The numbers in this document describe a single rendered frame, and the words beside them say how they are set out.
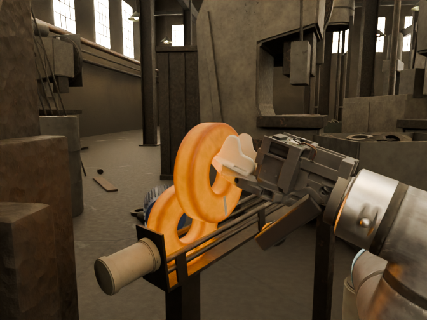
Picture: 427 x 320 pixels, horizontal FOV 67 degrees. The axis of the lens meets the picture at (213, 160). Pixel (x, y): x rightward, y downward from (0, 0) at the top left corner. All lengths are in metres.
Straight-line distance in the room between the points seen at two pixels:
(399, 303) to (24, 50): 0.69
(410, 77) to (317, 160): 3.58
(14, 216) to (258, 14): 2.61
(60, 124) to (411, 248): 2.78
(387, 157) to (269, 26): 1.36
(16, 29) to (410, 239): 0.67
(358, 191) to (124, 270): 0.35
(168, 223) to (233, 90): 2.32
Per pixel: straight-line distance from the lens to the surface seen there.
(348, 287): 0.87
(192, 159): 0.44
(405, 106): 3.92
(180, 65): 4.39
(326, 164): 0.43
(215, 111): 2.86
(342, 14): 8.98
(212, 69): 2.89
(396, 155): 2.28
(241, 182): 0.44
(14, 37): 0.70
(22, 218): 0.44
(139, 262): 0.55
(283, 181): 0.42
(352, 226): 0.40
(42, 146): 0.63
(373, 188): 0.40
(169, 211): 0.58
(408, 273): 0.41
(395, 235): 0.39
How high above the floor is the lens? 0.92
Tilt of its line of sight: 8 degrees down
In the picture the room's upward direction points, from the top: straight up
